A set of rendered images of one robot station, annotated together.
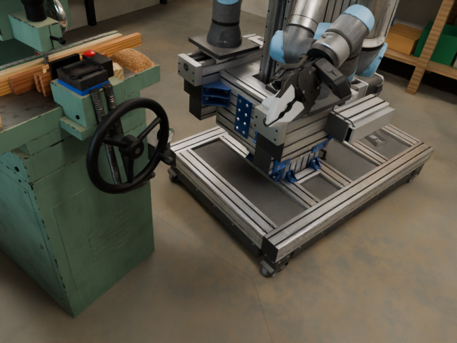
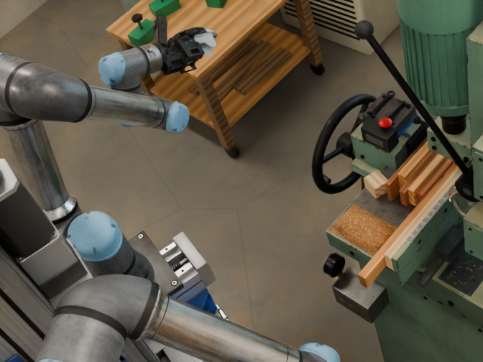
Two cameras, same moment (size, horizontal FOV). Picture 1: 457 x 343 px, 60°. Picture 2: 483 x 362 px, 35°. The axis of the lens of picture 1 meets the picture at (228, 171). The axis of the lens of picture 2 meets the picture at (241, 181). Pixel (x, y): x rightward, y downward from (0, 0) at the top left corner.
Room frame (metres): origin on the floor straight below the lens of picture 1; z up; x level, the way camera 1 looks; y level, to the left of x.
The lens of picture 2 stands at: (2.21, 0.61, 2.36)
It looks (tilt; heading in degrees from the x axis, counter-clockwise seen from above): 48 degrees down; 207
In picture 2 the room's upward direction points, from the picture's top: 22 degrees counter-clockwise
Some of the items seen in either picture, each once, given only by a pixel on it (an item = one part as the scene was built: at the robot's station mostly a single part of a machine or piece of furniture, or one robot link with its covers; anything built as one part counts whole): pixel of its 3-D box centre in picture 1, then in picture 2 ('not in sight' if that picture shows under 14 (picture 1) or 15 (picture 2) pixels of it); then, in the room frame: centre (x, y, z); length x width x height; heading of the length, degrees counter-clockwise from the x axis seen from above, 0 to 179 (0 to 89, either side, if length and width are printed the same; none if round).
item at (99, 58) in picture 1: (88, 71); (385, 119); (0.95, 0.40, 0.99); 0.13 x 0.11 x 0.06; 147
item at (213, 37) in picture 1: (224, 29); not in sight; (1.67, 0.08, 0.87); 0.15 x 0.15 x 0.10
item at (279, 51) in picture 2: not in sight; (219, 42); (-0.16, -0.43, 0.32); 0.66 x 0.57 x 0.64; 146
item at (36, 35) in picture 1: (37, 32); (462, 144); (1.07, 0.58, 1.03); 0.14 x 0.07 x 0.09; 57
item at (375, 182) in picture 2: (113, 72); (376, 184); (1.09, 0.38, 0.92); 0.05 x 0.04 x 0.04; 39
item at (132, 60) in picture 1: (130, 56); (364, 225); (1.21, 0.36, 0.92); 0.14 x 0.09 x 0.04; 57
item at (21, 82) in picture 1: (52, 71); (450, 164); (1.04, 0.55, 0.92); 0.25 x 0.02 x 0.05; 147
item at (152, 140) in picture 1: (151, 143); (359, 294); (1.20, 0.30, 0.58); 0.12 x 0.08 x 0.08; 57
